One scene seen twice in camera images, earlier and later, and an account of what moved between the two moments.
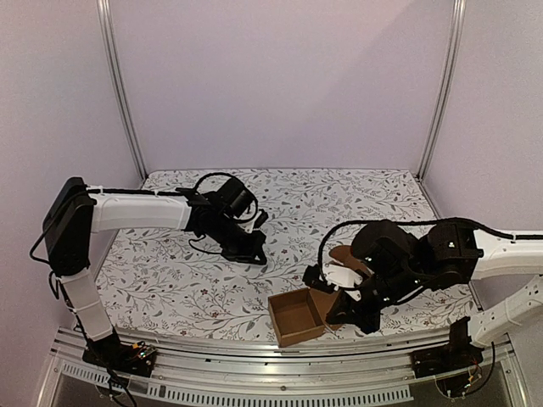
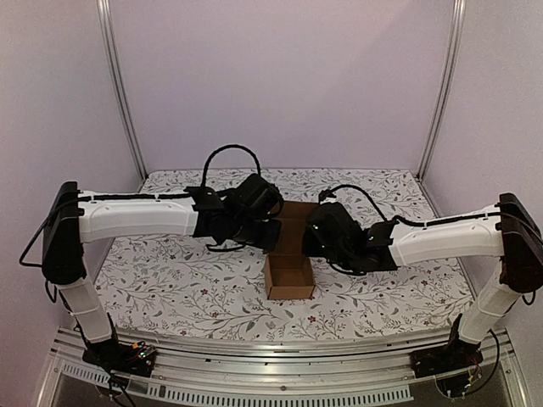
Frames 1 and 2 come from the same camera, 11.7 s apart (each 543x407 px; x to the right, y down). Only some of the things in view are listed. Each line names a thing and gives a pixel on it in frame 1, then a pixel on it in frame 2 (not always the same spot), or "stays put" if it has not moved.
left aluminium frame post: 105,22 stays put
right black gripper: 358,301 to 309,244
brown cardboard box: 301,314 to 289,271
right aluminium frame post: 439,117 stays put
